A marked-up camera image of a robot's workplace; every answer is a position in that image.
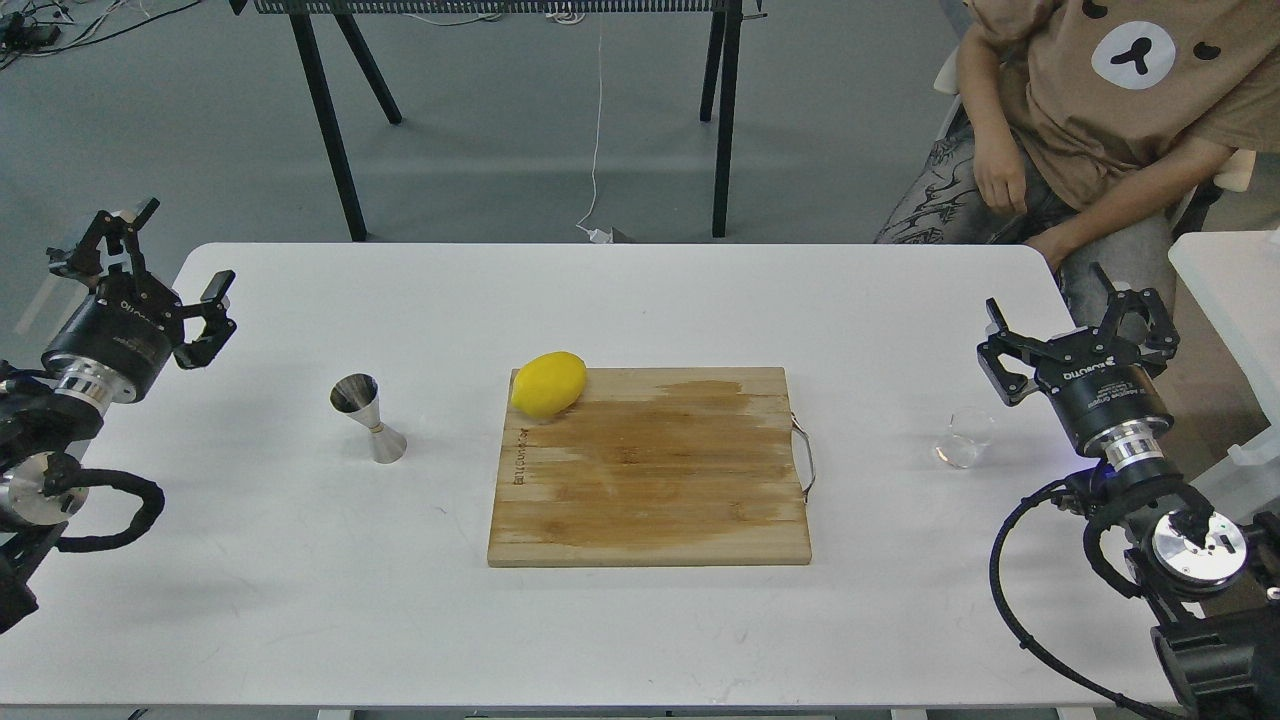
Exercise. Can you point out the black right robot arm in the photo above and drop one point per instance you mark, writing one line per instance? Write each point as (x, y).
(1210, 582)

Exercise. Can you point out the person in tan shirt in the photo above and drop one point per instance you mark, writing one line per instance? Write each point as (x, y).
(1120, 109)

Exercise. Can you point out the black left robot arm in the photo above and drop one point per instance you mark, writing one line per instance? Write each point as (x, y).
(44, 485)

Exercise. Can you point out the small clear glass cup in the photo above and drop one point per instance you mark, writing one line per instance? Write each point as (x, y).
(968, 434)

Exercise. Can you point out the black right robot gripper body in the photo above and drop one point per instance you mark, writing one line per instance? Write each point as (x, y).
(1096, 386)

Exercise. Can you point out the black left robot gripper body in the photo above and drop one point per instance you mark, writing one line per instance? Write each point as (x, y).
(128, 323)

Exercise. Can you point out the person's right hand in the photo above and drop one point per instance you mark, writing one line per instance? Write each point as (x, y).
(999, 171)

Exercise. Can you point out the black metal frame table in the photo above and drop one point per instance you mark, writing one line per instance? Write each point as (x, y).
(496, 96)

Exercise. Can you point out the wooden cutting board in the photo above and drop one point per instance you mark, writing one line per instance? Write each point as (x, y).
(654, 468)

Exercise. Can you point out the person's left hand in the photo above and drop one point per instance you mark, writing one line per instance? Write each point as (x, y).
(1054, 245)

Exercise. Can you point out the yellow lemon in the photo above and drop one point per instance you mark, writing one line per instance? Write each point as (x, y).
(549, 384)

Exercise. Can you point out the steel double jigger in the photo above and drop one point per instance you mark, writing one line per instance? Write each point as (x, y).
(357, 396)

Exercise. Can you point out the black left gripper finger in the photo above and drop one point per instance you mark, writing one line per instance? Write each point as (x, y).
(119, 231)
(218, 327)

